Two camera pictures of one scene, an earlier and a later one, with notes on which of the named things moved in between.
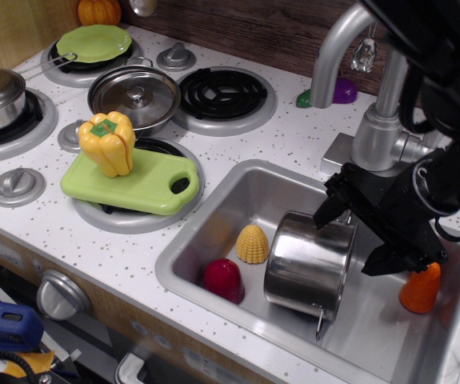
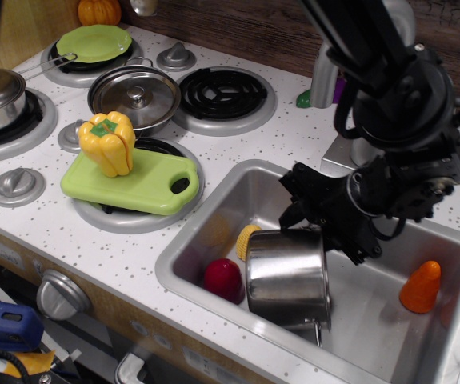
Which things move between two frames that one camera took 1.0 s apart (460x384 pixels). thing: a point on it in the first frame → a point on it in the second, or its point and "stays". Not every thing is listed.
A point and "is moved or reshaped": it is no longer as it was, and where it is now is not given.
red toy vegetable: x=222 y=277 stays
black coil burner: x=219 y=94 stays
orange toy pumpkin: x=99 y=12 stays
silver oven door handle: x=128 y=370 stays
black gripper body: x=388 y=208 → x=325 y=202
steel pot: x=308 y=266 is moved or reshaped
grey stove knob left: x=18 y=188 stays
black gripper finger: x=330 y=208 → x=290 y=216
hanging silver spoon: x=144 y=8 stays
